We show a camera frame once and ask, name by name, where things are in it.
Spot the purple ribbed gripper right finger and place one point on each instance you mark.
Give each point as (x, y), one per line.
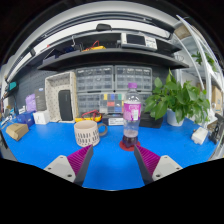
(152, 166)

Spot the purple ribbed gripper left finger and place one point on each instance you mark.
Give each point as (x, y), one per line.
(74, 167)

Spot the red round coaster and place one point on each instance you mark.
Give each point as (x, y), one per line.
(125, 148)

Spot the beige ceramic mug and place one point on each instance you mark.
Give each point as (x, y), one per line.
(88, 132)

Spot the black case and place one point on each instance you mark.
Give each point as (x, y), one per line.
(147, 121)

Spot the clear bottle with purple cap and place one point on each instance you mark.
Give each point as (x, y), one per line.
(131, 115)

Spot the white power adapter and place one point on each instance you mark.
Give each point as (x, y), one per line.
(199, 135)

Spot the yellow clamp multimeter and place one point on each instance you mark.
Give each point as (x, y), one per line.
(93, 115)

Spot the black white labelled box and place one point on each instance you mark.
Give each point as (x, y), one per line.
(113, 119)

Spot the white small box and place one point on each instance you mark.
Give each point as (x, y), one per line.
(41, 117)

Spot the brown cardboard box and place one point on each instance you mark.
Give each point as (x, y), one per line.
(17, 130)

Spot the blue box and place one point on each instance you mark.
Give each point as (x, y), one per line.
(26, 118)

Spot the green potted plant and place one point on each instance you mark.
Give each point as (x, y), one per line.
(183, 100)

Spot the black speaker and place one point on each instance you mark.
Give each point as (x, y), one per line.
(65, 107)

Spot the clear box of coloured parts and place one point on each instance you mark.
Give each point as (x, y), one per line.
(111, 103)

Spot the purple bag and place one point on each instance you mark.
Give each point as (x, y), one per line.
(30, 103)

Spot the dark grey box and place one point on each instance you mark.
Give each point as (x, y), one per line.
(40, 99)

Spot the white pegboard crate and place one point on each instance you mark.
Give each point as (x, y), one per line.
(55, 83)

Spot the grey parts drawer cabinet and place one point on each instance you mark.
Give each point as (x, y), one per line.
(92, 82)

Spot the yellow tool on shelf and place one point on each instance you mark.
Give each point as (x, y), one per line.
(96, 46)

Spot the white oscilloscope on shelf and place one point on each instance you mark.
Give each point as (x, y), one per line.
(138, 41)

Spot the black wall shelf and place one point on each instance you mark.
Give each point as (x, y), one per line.
(112, 54)

